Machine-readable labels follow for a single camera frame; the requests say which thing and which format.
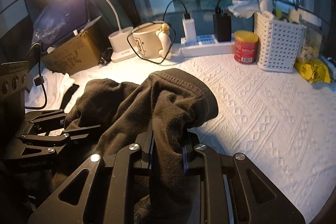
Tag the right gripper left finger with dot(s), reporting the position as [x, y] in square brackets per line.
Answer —
[101, 189]

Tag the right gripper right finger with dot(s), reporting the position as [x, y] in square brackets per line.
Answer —
[234, 189]

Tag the dark grey-brown garment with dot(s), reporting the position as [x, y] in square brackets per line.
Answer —
[169, 102]

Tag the white garment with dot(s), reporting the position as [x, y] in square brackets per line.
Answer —
[56, 84]

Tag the white textured table cloth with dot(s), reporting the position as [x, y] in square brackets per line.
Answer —
[284, 124]

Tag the brown cardboard box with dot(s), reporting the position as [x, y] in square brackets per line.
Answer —
[77, 54]

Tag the white power strip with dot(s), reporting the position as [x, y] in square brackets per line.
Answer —
[205, 45]

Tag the yellow snack bag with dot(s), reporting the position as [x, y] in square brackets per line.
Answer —
[313, 71]

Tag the red can yellow lid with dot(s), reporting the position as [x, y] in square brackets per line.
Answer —
[245, 46]

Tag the white cartoon mug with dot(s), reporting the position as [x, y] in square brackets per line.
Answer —
[152, 40]

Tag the white perforated plastic basket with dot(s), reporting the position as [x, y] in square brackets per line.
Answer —
[279, 43]

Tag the white phone charger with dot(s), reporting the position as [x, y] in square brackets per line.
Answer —
[189, 28]

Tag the clear jar of snacks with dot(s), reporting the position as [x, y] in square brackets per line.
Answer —
[312, 36]

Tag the black power adapter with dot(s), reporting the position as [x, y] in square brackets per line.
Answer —
[222, 25]

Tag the white tissue in basket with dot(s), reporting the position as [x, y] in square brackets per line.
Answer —
[247, 8]

